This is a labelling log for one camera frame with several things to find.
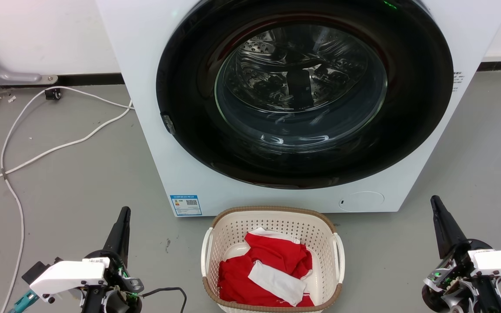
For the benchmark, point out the small text sticker on washer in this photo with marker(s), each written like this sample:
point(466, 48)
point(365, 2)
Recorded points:
point(458, 81)

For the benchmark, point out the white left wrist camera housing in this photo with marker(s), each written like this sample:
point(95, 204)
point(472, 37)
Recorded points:
point(68, 274)

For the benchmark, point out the small black floor clip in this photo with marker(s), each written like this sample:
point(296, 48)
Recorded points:
point(53, 94)

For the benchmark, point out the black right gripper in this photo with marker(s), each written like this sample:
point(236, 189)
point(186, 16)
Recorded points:
point(450, 271)

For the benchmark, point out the cream plastic laundry basket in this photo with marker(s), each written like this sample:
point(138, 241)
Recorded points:
point(276, 224)

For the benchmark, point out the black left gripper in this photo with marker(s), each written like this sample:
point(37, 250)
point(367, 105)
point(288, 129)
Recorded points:
point(115, 276)

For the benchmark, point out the grey wall pipe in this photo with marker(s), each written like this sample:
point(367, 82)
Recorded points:
point(11, 77)

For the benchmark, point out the red and white garment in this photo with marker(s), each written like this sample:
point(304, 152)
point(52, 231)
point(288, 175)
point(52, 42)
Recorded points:
point(272, 261)

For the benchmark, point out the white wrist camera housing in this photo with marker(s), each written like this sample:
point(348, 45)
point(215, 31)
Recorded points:
point(500, 261)
point(68, 274)

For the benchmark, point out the blue white energy label sticker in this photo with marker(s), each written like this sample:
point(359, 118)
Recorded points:
point(185, 205)

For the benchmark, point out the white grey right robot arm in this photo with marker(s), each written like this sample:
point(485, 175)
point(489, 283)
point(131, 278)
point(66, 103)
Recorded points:
point(500, 300)

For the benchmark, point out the black round washer door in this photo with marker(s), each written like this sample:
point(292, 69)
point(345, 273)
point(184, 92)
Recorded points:
point(189, 87)

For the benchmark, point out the white front-load washing machine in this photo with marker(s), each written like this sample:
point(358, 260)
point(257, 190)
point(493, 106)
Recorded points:
point(146, 87)

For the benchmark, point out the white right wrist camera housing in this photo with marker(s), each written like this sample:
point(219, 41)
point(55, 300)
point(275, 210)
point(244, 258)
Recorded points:
point(500, 261)

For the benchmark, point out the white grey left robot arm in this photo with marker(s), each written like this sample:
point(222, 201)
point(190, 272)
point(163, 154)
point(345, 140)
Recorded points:
point(91, 302)

